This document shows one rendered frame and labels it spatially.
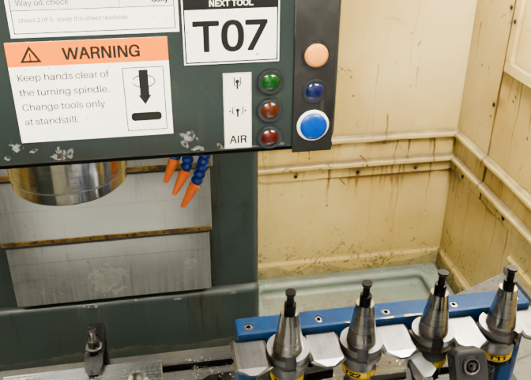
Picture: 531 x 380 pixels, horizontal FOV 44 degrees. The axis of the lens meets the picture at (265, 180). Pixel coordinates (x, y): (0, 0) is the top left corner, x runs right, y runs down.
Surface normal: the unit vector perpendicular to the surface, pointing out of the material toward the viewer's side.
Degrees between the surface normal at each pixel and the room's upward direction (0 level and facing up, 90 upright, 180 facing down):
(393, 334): 0
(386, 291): 0
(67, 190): 90
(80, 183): 90
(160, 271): 91
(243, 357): 0
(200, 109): 90
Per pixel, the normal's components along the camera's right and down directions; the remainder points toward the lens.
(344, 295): 0.00, -0.88
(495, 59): -0.99, 0.07
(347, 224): 0.17, 0.47
